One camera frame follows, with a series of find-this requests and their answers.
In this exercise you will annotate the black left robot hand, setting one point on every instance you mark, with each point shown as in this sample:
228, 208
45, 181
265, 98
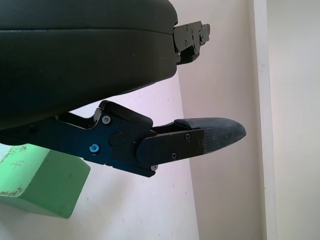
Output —
75, 62

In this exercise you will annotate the green wooden block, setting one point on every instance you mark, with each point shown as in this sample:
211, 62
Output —
50, 187

